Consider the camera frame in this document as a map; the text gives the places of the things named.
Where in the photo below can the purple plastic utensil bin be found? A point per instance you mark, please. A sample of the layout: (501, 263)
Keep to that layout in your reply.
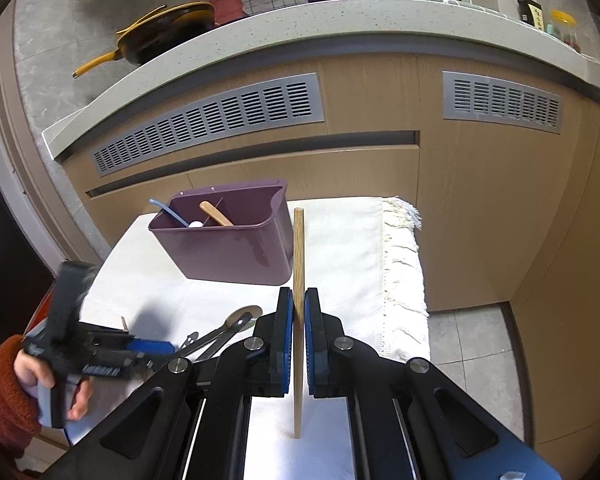
(256, 250)

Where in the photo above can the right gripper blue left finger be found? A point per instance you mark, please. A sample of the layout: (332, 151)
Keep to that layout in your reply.
(277, 333)

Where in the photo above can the dark sauce bottle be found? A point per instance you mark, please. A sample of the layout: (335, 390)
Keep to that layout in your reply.
(531, 13)

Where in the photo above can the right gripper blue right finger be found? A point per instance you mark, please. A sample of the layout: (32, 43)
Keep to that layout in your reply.
(325, 377)

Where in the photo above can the long grey vent grille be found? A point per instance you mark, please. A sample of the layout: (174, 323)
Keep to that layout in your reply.
(271, 104)

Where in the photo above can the grey kitchen countertop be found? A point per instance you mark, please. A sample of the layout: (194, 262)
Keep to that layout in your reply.
(437, 27)

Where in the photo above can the red sleeve forearm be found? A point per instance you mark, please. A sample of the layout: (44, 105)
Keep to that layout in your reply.
(18, 410)

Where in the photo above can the person's left hand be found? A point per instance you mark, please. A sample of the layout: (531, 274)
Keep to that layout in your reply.
(31, 372)

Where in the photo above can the yellow lid jar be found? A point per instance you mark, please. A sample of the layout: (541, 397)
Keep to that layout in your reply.
(564, 27)

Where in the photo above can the small grey vent grille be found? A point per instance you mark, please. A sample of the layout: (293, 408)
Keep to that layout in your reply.
(476, 98)

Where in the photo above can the large steel spoon black handle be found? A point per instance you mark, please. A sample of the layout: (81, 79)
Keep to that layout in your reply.
(237, 322)

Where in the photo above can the yellow handled frying pan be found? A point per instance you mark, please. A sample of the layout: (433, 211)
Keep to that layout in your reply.
(158, 31)

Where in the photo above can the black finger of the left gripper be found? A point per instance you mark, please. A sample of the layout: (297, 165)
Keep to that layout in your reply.
(130, 362)

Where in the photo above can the blue plastic spoon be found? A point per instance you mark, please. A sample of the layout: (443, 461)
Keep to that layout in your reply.
(170, 212)

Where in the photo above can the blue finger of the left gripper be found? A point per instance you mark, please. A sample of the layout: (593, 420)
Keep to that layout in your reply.
(147, 347)

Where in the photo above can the wooden spoon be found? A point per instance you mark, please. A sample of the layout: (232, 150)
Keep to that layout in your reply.
(214, 213)

